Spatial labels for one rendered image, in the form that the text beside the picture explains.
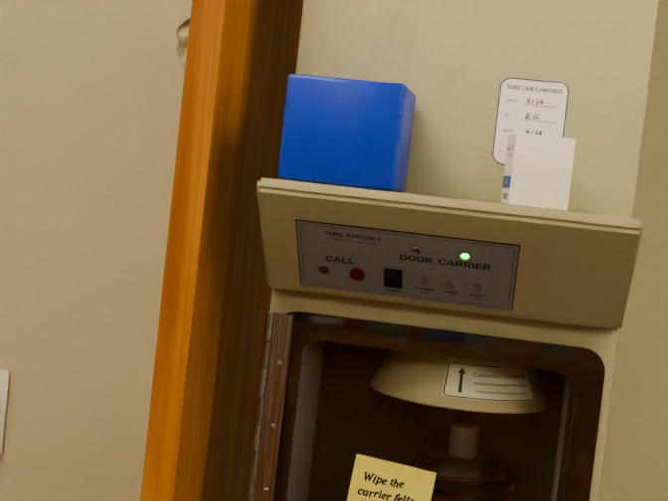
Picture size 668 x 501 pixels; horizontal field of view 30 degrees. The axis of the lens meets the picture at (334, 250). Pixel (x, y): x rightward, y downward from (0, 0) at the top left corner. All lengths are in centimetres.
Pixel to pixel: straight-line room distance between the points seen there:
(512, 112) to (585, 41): 9
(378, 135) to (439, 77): 13
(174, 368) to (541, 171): 36
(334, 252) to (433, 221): 10
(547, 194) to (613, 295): 11
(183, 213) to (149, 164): 56
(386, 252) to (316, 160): 10
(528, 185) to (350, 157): 15
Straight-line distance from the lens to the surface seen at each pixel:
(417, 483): 116
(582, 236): 104
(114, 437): 169
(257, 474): 119
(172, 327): 110
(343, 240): 108
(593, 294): 109
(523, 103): 115
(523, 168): 106
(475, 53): 115
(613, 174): 115
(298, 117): 106
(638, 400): 160
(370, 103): 105
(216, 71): 109
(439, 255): 107
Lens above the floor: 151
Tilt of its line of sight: 3 degrees down
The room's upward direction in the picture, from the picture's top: 6 degrees clockwise
